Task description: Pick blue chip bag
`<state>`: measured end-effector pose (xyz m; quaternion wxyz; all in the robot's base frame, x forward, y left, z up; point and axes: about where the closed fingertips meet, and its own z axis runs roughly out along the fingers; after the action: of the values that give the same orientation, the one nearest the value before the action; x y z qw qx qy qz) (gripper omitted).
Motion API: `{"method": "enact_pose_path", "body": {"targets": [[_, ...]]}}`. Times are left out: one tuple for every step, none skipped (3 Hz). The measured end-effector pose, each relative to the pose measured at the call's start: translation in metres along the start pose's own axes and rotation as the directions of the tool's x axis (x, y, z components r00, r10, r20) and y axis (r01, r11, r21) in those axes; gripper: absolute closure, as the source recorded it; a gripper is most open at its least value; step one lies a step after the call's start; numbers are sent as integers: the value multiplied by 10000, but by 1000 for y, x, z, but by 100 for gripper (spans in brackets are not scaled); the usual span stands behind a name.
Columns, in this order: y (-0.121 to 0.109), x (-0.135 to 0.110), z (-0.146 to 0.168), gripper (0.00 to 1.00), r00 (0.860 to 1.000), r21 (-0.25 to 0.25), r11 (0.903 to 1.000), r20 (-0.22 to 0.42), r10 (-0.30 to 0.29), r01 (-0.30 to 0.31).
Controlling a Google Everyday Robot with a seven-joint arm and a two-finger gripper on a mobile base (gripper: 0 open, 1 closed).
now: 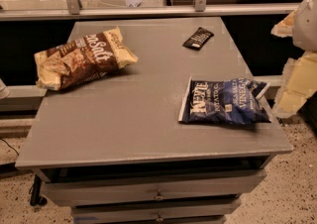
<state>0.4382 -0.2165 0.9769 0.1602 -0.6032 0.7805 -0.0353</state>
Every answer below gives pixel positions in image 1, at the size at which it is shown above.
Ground black floor cable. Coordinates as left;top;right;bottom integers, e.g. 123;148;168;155
0;137;20;157

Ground lower grey drawer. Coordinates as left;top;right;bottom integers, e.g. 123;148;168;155
71;198;241;224

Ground small black snack packet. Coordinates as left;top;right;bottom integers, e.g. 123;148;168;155
183;27;214;51

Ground grey drawer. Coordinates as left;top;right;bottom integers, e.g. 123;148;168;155
43;169;266;206
71;198;241;224

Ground grey drawer cabinet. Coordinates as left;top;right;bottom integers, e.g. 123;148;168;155
16;17;291;224

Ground upper grey drawer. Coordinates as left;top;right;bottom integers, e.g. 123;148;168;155
43;169;266;206

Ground black cabinet caster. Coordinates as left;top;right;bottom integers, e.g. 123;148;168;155
29;175;47;206

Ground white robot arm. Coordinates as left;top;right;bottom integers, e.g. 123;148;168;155
271;0;317;52

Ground blue kettle chip bag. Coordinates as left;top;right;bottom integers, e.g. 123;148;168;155
178;78;269;125

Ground brown and cream chip bag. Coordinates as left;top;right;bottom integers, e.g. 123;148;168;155
34;27;138;91

